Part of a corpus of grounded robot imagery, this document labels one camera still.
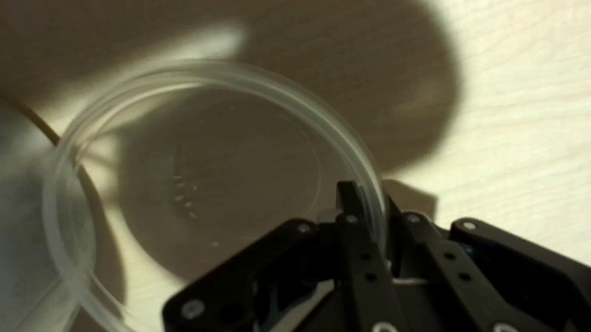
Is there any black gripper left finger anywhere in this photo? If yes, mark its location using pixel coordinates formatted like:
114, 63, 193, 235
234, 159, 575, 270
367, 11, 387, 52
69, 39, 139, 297
163, 183, 407, 332

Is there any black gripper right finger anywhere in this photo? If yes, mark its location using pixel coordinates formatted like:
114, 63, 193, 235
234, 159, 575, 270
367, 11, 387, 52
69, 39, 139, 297
391, 213, 591, 332

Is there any clear plastic bowl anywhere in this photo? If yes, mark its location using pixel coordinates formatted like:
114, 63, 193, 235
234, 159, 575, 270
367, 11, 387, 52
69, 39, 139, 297
43, 61, 387, 332

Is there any grey pot with black interior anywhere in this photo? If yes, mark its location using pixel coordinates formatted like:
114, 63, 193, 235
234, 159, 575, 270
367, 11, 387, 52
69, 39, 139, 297
0, 98, 114, 332

